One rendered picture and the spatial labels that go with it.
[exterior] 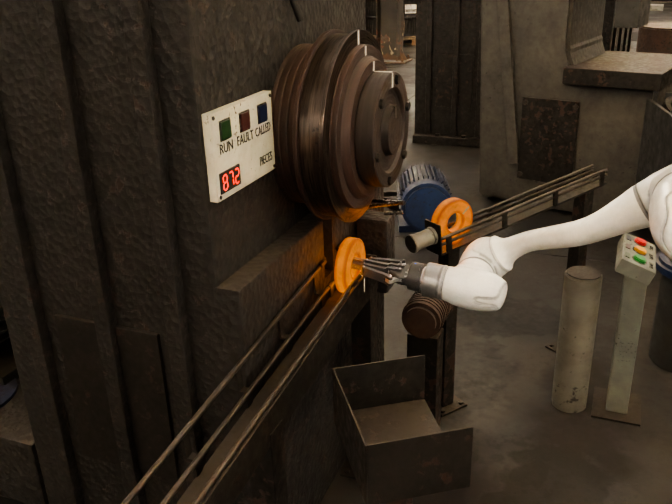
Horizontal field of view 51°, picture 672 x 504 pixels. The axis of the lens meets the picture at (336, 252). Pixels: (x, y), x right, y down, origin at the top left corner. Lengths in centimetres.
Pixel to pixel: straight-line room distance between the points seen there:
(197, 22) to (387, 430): 89
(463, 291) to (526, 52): 278
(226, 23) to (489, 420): 167
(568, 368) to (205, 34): 171
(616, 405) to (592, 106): 210
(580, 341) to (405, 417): 110
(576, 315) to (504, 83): 226
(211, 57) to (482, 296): 87
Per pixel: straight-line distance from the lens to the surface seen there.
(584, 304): 248
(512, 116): 449
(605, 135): 435
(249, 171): 157
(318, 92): 161
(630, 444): 261
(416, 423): 155
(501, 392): 275
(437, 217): 228
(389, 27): 1071
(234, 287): 153
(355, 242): 190
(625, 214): 168
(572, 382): 262
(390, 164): 181
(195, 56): 141
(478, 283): 181
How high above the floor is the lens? 153
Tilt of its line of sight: 23 degrees down
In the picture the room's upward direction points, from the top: 2 degrees counter-clockwise
